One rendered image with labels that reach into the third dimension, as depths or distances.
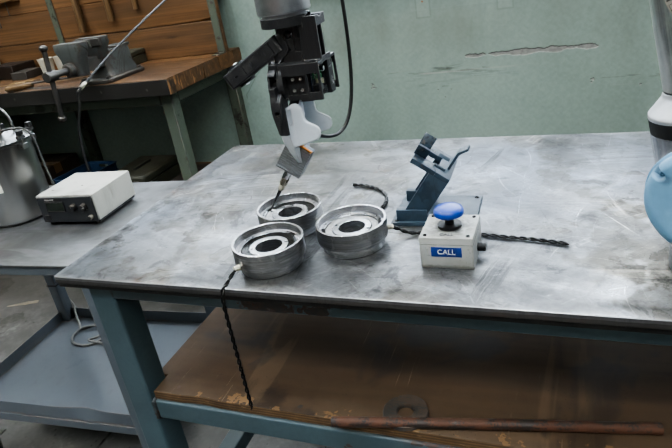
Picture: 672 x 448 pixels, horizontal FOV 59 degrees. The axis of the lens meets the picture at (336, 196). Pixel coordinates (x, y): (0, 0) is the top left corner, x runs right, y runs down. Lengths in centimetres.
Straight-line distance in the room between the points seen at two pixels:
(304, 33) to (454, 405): 59
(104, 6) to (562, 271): 244
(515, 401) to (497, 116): 163
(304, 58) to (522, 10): 159
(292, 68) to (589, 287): 47
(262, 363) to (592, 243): 59
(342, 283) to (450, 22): 172
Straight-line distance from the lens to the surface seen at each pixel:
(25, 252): 152
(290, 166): 91
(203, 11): 263
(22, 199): 169
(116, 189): 158
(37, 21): 322
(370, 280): 79
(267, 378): 107
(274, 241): 88
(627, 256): 82
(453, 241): 77
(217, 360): 114
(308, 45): 83
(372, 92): 252
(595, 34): 236
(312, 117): 90
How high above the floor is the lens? 121
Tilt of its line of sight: 23 degrees down
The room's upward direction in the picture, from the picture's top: 10 degrees counter-clockwise
